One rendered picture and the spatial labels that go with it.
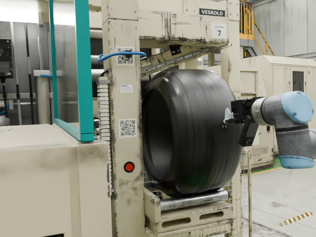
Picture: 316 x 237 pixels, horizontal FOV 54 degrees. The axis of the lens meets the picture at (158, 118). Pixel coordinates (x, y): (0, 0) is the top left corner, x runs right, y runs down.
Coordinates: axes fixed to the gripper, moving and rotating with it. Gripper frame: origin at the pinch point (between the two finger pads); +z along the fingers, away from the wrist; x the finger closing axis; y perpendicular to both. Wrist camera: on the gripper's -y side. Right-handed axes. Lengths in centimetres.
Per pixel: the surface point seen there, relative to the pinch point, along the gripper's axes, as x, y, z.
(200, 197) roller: 4.4, -30.3, 17.6
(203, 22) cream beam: -19, 56, 41
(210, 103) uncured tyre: 4.5, 7.9, 2.9
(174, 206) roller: 16.9, -32.0, 17.5
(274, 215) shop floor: -180, -102, 187
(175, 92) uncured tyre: 16.3, 13.5, 9.0
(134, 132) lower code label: 30.5, -0.8, 21.4
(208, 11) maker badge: -41, 76, 70
